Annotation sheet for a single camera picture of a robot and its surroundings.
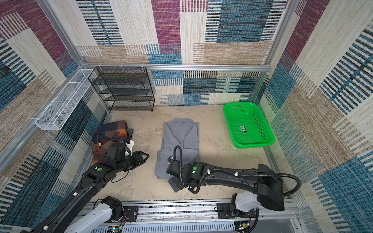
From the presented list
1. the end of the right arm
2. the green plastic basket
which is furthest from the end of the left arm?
the green plastic basket

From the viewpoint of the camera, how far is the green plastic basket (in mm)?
957

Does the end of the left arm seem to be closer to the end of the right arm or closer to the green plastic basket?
the end of the right arm
